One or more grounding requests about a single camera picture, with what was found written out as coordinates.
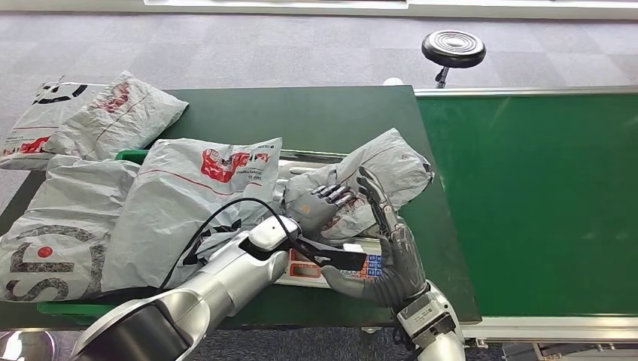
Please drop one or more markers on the green conveyor belt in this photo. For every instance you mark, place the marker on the green conveyor belt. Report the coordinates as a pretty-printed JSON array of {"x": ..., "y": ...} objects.
[{"x": 538, "y": 149}]

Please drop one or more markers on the white scale with steel tray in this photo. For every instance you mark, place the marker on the white scale with steel tray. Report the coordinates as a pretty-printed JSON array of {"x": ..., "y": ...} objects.
[{"x": 309, "y": 271}]

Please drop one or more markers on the grey parcel with large letters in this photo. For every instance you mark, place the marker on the grey parcel with large letters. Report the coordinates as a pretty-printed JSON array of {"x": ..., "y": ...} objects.
[{"x": 60, "y": 214}]

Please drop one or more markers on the flat white bag black arc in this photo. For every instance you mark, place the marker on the flat white bag black arc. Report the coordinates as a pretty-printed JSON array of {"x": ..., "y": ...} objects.
[{"x": 35, "y": 119}]

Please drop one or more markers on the black round stool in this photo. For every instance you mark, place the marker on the black round stool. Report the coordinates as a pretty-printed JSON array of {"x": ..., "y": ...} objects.
[{"x": 453, "y": 48}]

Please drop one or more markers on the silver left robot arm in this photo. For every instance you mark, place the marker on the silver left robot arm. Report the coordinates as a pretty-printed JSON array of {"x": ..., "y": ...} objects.
[{"x": 209, "y": 294}]

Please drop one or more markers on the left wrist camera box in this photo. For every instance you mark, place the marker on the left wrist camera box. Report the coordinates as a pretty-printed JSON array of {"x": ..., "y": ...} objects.
[{"x": 339, "y": 256}]

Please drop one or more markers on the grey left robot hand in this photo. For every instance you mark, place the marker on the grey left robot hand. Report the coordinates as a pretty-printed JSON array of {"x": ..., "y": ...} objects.
[{"x": 314, "y": 209}]

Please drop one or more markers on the small white round object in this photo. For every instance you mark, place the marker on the small white round object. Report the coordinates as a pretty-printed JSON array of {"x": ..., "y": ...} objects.
[{"x": 393, "y": 81}]

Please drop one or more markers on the crumpled grey parcel red print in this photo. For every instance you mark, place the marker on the crumpled grey parcel red print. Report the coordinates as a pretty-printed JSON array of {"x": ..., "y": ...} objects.
[{"x": 124, "y": 117}]

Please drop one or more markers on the green plastic crate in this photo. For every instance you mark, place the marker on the green plastic crate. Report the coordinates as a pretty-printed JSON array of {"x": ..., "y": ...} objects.
[{"x": 89, "y": 309}]

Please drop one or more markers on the white parcel red black print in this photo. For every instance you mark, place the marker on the white parcel red black print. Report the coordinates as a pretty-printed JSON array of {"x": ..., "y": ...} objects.
[{"x": 189, "y": 199}]

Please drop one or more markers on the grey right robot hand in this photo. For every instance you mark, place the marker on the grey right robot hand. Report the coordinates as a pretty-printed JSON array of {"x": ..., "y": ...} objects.
[{"x": 394, "y": 269}]

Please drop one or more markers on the chrome round base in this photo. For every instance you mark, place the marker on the chrome round base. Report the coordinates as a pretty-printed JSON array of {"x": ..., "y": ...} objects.
[{"x": 27, "y": 346}]

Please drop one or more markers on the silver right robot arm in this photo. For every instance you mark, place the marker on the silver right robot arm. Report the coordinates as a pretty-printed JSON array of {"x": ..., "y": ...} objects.
[{"x": 433, "y": 334}]

